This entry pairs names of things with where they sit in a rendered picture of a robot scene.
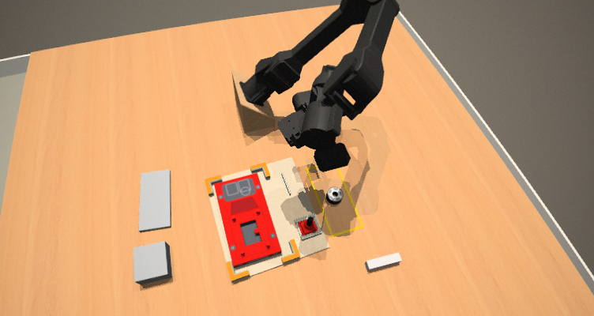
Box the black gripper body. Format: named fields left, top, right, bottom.
left=292, top=90, right=351, bottom=172

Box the red rectangular panel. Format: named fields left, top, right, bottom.
left=214, top=173, right=281, bottom=268

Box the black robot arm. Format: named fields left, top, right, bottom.
left=239, top=0, right=400, bottom=151

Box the red square block with black knob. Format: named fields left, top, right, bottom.
left=298, top=217, right=318, bottom=235

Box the black wheel with grey hub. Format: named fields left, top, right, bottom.
left=326, top=186, right=344, bottom=205

